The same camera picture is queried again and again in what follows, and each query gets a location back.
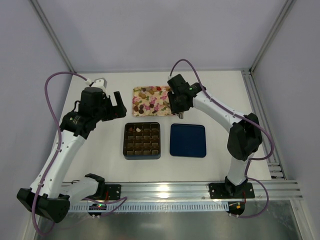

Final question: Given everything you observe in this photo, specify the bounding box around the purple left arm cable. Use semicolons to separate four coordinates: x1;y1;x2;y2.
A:
31;71;97;236

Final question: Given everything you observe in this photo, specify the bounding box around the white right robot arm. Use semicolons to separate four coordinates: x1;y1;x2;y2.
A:
108;80;261;190

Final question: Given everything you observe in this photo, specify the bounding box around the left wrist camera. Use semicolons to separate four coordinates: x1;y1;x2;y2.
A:
91;78;107;92

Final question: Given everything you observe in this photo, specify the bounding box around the floral serving tray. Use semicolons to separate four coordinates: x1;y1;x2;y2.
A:
132;85;173;117

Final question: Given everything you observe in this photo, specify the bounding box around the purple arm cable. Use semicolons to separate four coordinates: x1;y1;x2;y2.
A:
169;58;275;218
31;71;97;236

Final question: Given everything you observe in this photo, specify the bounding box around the blue box lid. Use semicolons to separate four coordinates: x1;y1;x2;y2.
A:
169;123;207;158

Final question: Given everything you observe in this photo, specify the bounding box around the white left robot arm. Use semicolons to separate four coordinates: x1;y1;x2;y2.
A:
16;87;127;223

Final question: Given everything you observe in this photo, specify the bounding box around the blue chocolate box with tray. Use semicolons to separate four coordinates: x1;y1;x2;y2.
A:
122;122;161;160

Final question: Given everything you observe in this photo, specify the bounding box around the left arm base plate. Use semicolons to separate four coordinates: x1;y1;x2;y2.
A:
104;184;122;202

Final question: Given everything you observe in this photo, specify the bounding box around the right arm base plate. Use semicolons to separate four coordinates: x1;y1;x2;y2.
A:
208;182;255;200

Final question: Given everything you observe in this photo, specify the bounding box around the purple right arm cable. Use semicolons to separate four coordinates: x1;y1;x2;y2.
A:
169;58;275;218

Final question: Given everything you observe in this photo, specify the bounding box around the slotted cable duct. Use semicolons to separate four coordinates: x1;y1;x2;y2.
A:
69;201;229;214

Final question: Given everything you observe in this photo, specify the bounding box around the aluminium frame rail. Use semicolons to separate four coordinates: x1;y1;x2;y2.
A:
119;179;303;201

